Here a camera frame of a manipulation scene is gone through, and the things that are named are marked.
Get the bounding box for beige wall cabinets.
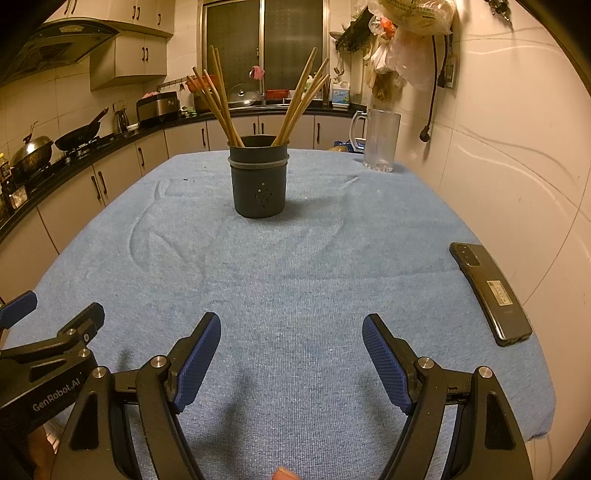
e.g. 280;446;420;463
41;0;176;90

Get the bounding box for wall socket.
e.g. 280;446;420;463
437;55;458;88

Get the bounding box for glass pot lid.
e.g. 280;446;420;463
228;83;262;109

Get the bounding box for red colander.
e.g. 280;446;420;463
187;74;218;93

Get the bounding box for blue table cloth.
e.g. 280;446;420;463
0;148;555;480

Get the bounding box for black frying pan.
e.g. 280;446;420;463
54;108;109;151

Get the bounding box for black smartphone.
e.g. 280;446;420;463
449;242;534;348

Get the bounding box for clear hanging plastic bags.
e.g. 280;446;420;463
367;14;437;100

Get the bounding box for hanging black tools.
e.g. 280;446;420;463
485;0;513;21

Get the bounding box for faucet with pink cloth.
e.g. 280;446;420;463
250;66;267;104

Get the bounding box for black utensil holder cup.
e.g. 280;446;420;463
228;135;291;219

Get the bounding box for steel wok with lid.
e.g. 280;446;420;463
10;122;54;175

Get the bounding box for steel range hood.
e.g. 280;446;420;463
0;21;122;86

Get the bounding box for clear glass pitcher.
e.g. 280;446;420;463
351;109;402;174

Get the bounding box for kitchen window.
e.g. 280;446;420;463
202;0;328;104

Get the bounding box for black power cable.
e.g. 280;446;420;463
419;34;455;143

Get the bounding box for silver rice cooker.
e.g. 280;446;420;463
136;92;181;127

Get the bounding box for steel pot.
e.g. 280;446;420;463
194;90;218;114

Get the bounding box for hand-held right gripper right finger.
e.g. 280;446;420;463
362;314;534;480

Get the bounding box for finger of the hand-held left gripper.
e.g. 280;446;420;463
0;291;38;330
0;302;106;393

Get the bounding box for bundle of tan chopsticks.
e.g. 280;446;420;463
186;45;331;147

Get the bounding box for large white hanging bag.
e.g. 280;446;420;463
376;0;455;35

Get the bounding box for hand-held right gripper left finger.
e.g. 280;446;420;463
54;312;222;480

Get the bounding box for black wall rack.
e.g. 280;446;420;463
335;7;375;51

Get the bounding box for person's left hand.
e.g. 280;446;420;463
28;422;61;480

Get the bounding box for gas stove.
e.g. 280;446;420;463
23;134;116;185

